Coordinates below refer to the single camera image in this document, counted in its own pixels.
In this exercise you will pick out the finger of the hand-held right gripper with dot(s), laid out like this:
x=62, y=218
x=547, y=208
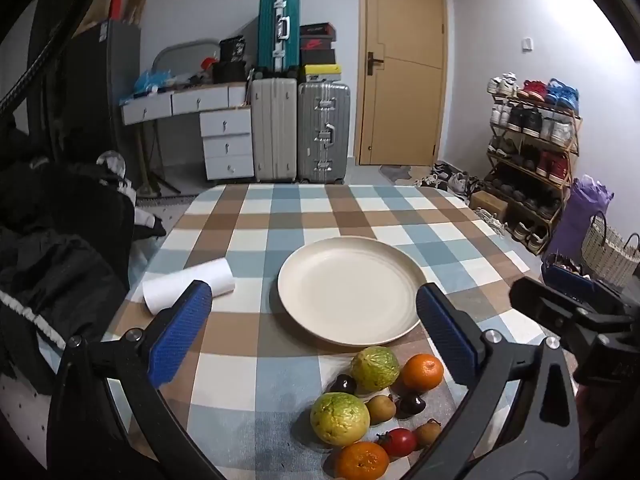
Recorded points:
x=550, y=302

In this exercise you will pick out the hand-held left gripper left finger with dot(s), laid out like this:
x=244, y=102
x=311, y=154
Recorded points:
x=180, y=332

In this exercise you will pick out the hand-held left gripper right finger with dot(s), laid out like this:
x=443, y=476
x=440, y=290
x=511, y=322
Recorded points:
x=447, y=335

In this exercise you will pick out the orange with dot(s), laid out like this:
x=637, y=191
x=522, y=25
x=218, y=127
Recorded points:
x=362, y=461
x=422, y=372

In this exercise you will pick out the green guava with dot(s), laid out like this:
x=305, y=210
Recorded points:
x=375, y=369

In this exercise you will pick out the brown longan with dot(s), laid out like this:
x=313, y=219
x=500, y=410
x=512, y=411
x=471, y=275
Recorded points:
x=427, y=432
x=381, y=407

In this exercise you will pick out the cream round plate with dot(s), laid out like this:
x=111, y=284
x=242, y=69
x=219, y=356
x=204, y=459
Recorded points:
x=350, y=290

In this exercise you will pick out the small red tomato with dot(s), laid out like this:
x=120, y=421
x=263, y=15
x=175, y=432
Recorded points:
x=398, y=441

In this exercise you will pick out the yellow-green guava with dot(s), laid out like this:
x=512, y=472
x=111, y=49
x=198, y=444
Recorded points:
x=340, y=419

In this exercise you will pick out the blue basket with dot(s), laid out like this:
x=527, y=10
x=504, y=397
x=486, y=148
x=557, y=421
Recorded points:
x=570, y=270

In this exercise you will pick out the white paper roll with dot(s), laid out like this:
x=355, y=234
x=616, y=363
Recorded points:
x=187, y=285

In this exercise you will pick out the wicker basket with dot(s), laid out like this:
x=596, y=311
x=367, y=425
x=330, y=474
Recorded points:
x=607, y=255

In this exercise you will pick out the purple bag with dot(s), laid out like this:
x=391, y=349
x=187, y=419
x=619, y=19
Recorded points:
x=582, y=210

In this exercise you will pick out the pair of white sneakers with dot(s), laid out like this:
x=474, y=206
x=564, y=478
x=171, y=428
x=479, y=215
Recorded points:
x=492, y=220

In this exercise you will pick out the small cardboard box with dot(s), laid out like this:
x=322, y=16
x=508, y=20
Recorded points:
x=487, y=204

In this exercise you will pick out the checked tablecloth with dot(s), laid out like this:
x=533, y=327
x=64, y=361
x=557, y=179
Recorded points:
x=260, y=240

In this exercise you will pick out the pile of black clothes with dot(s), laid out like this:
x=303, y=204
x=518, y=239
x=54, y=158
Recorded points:
x=65, y=240

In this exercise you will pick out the scattered sneakers group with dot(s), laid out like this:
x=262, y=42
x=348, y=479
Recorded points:
x=445, y=177

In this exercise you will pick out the wooden shoe rack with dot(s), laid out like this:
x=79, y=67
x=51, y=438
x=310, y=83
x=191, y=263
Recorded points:
x=570, y=132

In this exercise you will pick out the shoe rack with shoes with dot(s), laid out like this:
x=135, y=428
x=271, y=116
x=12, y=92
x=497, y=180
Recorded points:
x=530, y=120

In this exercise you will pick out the white desk with drawers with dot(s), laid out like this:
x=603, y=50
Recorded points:
x=225, y=130

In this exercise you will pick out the white suitcase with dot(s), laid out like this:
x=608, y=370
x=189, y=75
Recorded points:
x=272, y=130

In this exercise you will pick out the wooden door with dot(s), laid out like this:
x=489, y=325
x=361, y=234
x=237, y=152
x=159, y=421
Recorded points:
x=400, y=105

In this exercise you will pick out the silver suitcase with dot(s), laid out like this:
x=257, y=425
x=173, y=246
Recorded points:
x=322, y=130

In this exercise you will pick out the blue plastic bag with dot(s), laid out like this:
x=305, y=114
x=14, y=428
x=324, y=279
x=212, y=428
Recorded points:
x=152, y=82

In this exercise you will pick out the grey refrigerator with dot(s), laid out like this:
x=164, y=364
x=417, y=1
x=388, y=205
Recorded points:
x=107, y=85

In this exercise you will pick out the black bag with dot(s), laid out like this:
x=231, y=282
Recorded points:
x=230, y=72

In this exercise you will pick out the red cap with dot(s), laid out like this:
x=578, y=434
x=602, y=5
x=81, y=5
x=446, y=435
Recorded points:
x=209, y=62

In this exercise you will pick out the grey round board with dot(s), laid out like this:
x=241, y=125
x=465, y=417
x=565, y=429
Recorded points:
x=182, y=52

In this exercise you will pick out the black speckled box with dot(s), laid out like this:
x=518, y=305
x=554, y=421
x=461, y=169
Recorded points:
x=232, y=49

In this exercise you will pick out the yellow black shoe box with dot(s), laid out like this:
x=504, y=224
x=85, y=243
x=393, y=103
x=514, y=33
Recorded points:
x=322, y=72

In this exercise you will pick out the black cabinet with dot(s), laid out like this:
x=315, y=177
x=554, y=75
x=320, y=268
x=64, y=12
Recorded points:
x=50, y=60

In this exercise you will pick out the teal suitcase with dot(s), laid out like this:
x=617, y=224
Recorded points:
x=272, y=30

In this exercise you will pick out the stack of black red shoe boxes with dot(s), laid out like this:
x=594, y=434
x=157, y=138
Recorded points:
x=317, y=44

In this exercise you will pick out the brown paper bag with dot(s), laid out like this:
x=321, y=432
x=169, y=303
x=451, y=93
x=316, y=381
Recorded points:
x=137, y=7

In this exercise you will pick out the red paper bag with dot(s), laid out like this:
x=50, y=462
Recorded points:
x=116, y=7

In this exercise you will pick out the large cardboard box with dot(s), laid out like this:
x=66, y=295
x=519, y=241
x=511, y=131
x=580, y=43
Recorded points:
x=97, y=5

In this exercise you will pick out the white light switch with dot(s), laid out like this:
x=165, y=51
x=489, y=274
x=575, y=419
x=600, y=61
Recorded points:
x=528, y=44

